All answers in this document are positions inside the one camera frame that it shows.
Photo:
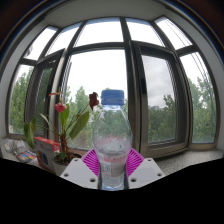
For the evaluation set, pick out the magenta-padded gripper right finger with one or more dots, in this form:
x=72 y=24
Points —
x=146 y=172

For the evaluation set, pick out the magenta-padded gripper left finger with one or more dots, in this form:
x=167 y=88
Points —
x=80 y=172

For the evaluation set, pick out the potted plant in white pot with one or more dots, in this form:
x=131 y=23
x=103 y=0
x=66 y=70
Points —
x=63 y=141

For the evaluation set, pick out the white printed cardboard box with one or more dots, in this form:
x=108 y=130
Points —
x=45 y=151

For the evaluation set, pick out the clear blue-capped water bottle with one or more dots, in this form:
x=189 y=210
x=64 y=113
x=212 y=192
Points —
x=112 y=140

